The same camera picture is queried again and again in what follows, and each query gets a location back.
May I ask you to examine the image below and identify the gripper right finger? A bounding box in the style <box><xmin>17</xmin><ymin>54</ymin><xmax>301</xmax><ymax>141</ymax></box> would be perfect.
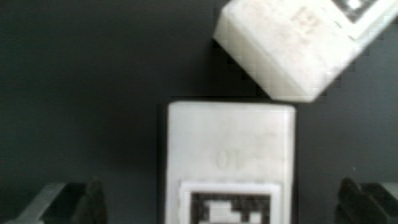
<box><xmin>335</xmin><ymin>178</ymin><xmax>398</xmax><ymax>224</ymax></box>

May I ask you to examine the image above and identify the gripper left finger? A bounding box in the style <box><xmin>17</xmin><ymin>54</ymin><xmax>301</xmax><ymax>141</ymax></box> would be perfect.
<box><xmin>13</xmin><ymin>179</ymin><xmax>109</xmax><ymax>224</ymax></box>

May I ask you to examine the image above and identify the white table leg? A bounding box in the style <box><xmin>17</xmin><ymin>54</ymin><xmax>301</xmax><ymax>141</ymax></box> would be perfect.
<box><xmin>164</xmin><ymin>101</ymin><xmax>297</xmax><ymax>224</ymax></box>
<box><xmin>214</xmin><ymin>0</ymin><xmax>398</xmax><ymax>103</ymax></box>

